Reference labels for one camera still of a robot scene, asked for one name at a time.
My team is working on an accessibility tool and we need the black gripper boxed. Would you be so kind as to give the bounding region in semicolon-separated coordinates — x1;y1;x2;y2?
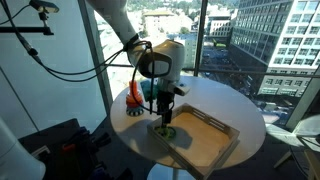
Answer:
156;89;176;130

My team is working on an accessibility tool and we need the thin black camera cable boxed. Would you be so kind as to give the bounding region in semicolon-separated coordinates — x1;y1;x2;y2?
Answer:
0;3;32;27

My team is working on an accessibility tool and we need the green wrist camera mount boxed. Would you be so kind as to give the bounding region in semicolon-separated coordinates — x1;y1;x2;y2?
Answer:
139;79;160;103

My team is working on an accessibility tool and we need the blue toy ring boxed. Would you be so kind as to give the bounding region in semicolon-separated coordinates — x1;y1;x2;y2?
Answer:
125;104;145;112

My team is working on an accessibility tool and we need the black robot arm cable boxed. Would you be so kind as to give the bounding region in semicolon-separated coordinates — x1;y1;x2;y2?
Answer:
0;0;156;116

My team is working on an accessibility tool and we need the camera on boom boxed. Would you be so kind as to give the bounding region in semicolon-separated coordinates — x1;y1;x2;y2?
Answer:
28;0;61;15

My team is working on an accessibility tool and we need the black camera boom stand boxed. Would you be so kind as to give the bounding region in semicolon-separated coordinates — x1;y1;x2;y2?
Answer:
0;11;55;37

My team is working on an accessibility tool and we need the dark green toy ring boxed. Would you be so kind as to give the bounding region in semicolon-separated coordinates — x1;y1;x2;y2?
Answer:
165;126;178;141

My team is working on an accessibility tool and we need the black white striped ring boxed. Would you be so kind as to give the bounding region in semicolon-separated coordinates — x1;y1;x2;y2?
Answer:
126;107;146;117

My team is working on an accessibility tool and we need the white table pedestal base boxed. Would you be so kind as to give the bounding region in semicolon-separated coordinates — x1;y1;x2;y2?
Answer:
146;163;198;180

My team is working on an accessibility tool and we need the orange toy rod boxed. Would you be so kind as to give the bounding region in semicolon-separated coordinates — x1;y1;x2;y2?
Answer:
128;80;139;100

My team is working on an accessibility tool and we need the shallow wooden crate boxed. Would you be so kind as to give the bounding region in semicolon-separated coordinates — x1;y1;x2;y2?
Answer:
146;102;241;180

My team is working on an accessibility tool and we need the blue black clamp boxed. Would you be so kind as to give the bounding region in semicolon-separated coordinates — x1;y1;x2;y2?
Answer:
87;164;134;180

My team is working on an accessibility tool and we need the white rounded cylinder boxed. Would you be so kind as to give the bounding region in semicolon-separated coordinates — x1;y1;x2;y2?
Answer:
0;117;47;180

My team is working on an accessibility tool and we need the white chair metal base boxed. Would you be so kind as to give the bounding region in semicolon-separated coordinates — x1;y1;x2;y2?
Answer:
265;114;320;180

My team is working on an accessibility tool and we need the window frame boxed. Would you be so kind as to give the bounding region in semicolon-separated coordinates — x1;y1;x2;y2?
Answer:
77;0;320;132

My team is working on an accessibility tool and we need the orange toy ring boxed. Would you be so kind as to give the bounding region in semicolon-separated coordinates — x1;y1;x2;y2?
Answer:
125;93;144;105

